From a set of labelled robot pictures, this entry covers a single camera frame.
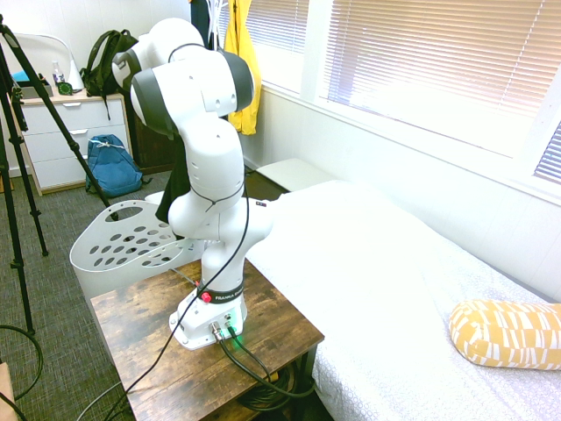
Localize grey box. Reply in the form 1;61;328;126
18;84;52;100

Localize rustic wooden side table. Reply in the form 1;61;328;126
89;257;326;421

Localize white drawer dresser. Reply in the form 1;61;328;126
7;90;133;197

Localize dark green backpack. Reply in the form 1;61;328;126
79;29;140;122

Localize small white window blind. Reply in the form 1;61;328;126
533;121;561;182

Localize white desk lamp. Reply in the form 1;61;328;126
11;32;85;94

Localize white padded stool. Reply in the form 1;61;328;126
254;157;337;195

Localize white perforated laundry basket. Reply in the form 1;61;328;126
68;191;208;304

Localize blue backpack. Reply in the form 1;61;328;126
84;133;145;199

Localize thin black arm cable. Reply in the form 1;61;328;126
103;43;252;421

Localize black camera tripod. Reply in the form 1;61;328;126
0;12;120;337

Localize yellow rain jacket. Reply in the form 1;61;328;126
224;0;263;137

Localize large white window blind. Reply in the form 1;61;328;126
318;0;561;120

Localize dark hanging garment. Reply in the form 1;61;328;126
188;0;221;50

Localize dark brown wooden cabinet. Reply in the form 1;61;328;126
124;93;177;176

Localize thick black base cables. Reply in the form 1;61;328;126
217;323;317;412

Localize yellow white patterned pillow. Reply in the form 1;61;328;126
447;298;561;372

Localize black floor cable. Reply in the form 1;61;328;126
0;323;46;421

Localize white circle-patterned bedsheet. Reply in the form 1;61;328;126
244;178;561;421

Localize narrow white window blind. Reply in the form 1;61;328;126
227;0;310;56

